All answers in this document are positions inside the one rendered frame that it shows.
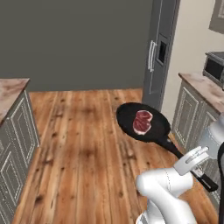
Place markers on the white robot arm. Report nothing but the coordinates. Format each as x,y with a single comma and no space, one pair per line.
166,188

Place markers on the grey microwave oven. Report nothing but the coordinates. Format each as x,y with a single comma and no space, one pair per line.
214,68

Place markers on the grey fridge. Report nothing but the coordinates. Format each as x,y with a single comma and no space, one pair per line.
163,26

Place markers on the grey wall cupboard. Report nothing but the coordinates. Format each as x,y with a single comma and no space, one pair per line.
218,14

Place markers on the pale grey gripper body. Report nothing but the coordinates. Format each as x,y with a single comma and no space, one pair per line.
186,164

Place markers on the red raw steak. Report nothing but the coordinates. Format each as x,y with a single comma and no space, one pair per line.
142,122

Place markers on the grey panelled island cupboards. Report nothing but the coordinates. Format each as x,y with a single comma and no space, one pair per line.
17,140

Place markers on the grey panelled base cupboards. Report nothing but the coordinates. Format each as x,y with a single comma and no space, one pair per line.
189,113

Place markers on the black frying pan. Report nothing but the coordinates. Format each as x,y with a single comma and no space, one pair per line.
127,116

